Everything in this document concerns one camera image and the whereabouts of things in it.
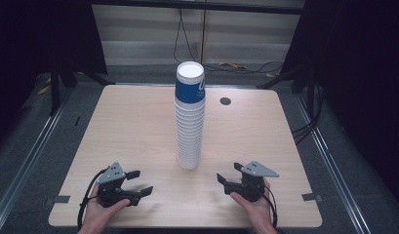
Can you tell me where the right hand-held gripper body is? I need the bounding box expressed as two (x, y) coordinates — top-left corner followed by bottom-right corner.
(224, 160), (280, 203)

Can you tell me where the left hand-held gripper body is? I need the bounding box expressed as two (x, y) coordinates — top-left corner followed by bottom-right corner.
(95, 161), (137, 209)

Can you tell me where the stack of blue-white paper cups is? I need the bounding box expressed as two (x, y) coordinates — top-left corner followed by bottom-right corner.
(174, 60), (207, 170)

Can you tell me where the person's right hand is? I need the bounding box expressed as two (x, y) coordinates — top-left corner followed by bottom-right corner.
(229, 178), (277, 232)

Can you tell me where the person's left hand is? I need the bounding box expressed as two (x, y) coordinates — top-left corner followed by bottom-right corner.
(79, 184), (131, 232)

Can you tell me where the grey tape strip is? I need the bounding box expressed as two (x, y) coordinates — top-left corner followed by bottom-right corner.
(52, 195), (71, 205)
(301, 192), (323, 202)

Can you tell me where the black metal stand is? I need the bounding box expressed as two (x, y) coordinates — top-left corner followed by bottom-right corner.
(257, 62), (319, 110)
(49, 61), (116, 117)

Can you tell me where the dark curtain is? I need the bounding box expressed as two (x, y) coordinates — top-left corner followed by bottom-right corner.
(0, 0), (108, 150)
(279, 0), (399, 209)

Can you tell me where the black overhead bar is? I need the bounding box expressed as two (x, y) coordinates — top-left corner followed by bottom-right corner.
(90, 0), (306, 16)

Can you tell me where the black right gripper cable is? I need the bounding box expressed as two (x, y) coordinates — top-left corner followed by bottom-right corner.
(263, 185), (279, 229)

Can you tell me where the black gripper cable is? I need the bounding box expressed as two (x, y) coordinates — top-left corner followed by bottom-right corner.
(77, 167), (109, 231)
(263, 185), (279, 229)

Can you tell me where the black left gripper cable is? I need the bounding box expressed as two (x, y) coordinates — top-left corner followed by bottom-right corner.
(77, 167), (109, 231)

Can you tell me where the bundle of black cables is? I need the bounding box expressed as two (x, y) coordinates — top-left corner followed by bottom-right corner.
(291, 82), (326, 146)

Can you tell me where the metal floor rail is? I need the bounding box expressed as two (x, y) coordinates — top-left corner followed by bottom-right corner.
(0, 87), (76, 228)
(294, 93), (373, 234)

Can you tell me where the black floor cable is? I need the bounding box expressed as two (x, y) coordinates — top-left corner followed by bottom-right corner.
(202, 59), (285, 76)

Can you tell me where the black hanging cable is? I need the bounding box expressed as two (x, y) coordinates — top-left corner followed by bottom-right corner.
(173, 9), (205, 66)

